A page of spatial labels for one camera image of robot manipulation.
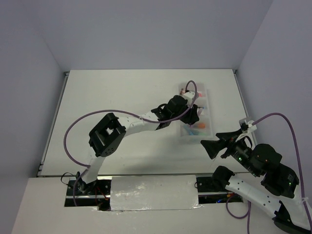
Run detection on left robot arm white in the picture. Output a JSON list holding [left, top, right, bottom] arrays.
[[77, 91, 199, 195]]

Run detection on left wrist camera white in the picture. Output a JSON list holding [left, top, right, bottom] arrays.
[[182, 91, 196, 105]]

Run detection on clear plastic compartment tray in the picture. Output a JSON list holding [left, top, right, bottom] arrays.
[[175, 81, 214, 144]]

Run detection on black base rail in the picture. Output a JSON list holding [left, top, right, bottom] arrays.
[[64, 175, 243, 212]]

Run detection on green capped lead case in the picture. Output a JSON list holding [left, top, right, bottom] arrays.
[[193, 132, 207, 136]]

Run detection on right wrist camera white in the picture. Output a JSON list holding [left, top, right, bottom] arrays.
[[236, 117, 257, 141]]

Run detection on pink capped glue bottle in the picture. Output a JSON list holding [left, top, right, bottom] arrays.
[[179, 89, 204, 98]]

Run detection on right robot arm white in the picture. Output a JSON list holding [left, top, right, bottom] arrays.
[[200, 130, 312, 234]]

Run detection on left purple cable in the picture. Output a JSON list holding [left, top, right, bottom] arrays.
[[63, 80, 197, 205]]

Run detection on blue capped lead case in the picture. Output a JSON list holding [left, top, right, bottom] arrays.
[[183, 125, 195, 136]]

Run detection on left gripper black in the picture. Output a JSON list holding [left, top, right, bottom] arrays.
[[171, 101, 199, 126]]

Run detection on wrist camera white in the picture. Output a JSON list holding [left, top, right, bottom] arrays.
[[236, 117, 257, 141], [182, 91, 196, 105]]

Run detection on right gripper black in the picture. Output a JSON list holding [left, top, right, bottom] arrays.
[[199, 127, 260, 176]]

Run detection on silver foil covered plate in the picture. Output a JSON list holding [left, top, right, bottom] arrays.
[[110, 175, 200, 211]]

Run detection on orange capped lead case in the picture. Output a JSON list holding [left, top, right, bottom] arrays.
[[196, 123, 206, 129]]

